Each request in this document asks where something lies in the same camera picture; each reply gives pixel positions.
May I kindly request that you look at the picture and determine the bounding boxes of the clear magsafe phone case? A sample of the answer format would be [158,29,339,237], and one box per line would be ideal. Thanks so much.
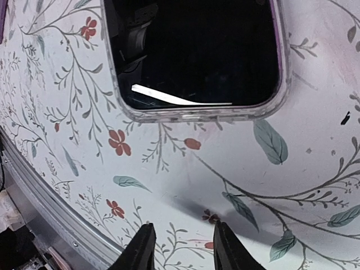
[100,0,292,124]

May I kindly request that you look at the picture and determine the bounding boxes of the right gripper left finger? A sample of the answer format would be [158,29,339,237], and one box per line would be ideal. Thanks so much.
[108,223,156,270]

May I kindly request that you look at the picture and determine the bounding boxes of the black purple phone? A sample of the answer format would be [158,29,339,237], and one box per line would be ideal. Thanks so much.
[103,0,284,110]

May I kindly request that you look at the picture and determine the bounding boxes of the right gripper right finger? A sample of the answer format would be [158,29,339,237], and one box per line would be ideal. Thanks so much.
[213,221,263,270]

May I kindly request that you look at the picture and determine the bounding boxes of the front aluminium rail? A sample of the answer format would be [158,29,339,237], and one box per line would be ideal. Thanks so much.
[1,131,123,269]

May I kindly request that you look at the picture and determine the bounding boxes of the floral table mat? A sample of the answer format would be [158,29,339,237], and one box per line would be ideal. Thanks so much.
[1,1,359,269]

